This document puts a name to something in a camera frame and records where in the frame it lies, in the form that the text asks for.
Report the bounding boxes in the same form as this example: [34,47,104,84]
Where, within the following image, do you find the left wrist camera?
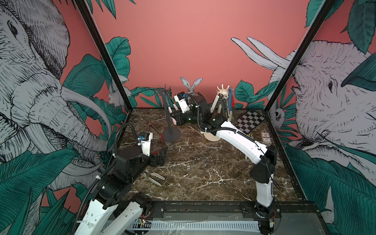
[138,132,153,157]

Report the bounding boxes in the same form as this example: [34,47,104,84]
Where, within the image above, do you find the black steel tongs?
[222,98,232,121]

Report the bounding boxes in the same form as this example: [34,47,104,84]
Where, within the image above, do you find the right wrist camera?
[174,92,190,114]

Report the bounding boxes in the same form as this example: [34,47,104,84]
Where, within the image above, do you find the grey utensil rack stand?
[159,87,181,143]

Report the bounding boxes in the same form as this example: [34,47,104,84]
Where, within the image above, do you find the black front rail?
[147,201,319,220]

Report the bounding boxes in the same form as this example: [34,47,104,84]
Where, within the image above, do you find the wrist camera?
[138,132,153,157]
[174,92,190,114]

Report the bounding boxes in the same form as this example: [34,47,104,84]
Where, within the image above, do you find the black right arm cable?
[184,93,265,150]

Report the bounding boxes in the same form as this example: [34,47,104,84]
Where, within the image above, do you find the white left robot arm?
[71,146,168,235]

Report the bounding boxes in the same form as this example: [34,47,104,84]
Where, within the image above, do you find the left black frame post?
[74,0,133,112]

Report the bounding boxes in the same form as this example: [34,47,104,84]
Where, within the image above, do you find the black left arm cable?
[69,122,139,235]

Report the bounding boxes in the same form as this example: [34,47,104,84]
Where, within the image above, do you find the pink tongs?
[164,92,177,125]

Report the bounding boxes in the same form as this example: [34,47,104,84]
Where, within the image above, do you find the red steel tongs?
[147,122,164,144]

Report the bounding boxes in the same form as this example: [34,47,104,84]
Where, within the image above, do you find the white cable duct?
[127,220,260,233]

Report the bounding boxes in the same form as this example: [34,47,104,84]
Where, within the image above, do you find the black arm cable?
[69,122,139,235]
[184,93,265,150]

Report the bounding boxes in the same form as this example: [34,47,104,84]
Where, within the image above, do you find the cream steel tongs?
[211,94,224,114]

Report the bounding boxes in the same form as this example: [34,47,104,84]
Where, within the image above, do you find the cream utensil rack stand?
[211,85,230,124]

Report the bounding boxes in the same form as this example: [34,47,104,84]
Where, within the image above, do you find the playing card box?
[260,132,272,146]

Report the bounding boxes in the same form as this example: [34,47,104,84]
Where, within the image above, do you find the black white chessboard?
[236,111,265,135]

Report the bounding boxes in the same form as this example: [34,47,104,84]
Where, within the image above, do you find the cream tipped tongs near left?
[142,170,165,187]

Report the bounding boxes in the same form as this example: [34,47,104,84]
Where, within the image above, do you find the black enclosure frame post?
[264,0,336,112]

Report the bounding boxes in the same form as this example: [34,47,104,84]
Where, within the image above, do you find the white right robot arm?
[171,92,278,209]

